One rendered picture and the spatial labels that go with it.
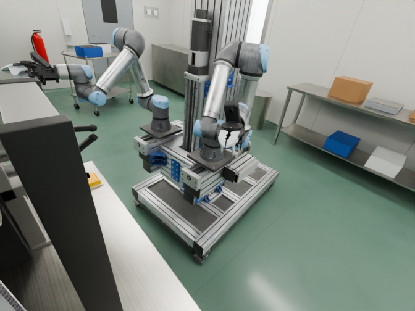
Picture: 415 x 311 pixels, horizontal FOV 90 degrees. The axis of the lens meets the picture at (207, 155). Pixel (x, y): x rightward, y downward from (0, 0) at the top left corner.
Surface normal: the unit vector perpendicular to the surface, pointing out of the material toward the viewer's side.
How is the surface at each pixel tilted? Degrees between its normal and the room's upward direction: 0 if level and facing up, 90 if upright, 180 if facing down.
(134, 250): 0
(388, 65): 90
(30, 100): 0
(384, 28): 90
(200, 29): 90
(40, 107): 0
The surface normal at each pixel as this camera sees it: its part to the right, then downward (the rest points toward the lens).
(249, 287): 0.11, -0.83
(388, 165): -0.72, 0.32
